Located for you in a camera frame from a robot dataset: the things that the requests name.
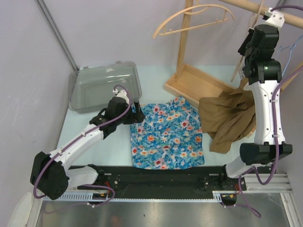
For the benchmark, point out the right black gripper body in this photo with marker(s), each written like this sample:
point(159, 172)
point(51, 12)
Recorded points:
point(245, 49)

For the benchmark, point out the wooden hanger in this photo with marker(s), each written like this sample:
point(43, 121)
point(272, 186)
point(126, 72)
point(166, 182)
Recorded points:
point(253, 20)
point(220, 14)

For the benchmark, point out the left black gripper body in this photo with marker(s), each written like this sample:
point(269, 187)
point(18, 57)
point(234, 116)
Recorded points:
point(127, 118)

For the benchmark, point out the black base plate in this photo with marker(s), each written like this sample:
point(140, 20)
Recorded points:
point(195, 183)

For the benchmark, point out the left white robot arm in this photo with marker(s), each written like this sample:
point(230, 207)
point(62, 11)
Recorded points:
point(51, 173)

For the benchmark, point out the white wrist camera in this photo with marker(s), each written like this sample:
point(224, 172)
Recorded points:
point(274, 18)
point(121, 94)

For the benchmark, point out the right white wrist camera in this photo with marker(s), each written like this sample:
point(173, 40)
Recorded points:
point(274, 18)

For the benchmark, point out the grey plastic tray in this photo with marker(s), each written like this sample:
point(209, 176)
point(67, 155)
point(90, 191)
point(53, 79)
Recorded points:
point(91, 88)

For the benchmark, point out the light blue wire hanger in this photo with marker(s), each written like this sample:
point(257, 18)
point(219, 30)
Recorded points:
point(290, 48)

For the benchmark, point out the blue floral cloth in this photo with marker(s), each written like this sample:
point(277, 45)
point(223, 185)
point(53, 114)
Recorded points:
point(169, 138)

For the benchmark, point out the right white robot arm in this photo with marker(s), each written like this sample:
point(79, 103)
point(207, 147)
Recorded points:
point(264, 81)

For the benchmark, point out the wooden clothes rack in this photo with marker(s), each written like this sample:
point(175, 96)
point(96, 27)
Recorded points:
point(192, 83)

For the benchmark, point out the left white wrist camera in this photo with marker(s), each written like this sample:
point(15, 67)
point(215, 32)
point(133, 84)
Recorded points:
point(121, 94)

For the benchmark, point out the tan brown skirt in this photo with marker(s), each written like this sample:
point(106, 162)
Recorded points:
point(228, 118)

